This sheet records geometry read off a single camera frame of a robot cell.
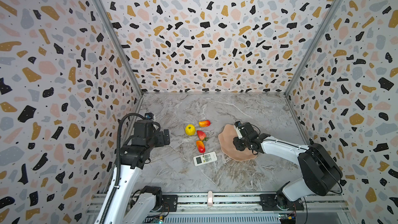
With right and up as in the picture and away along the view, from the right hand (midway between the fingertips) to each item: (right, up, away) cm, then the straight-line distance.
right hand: (234, 138), depth 91 cm
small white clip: (-15, -25, -18) cm, 34 cm away
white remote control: (-17, -11, -4) cm, 21 cm away
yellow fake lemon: (-27, +4, +3) cm, 27 cm away
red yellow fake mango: (-18, +7, +10) cm, 22 cm away
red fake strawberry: (-19, +1, +2) cm, 19 cm away
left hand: (-39, +7, -19) cm, 44 cm away
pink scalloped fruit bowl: (-4, -1, +5) cm, 7 cm away
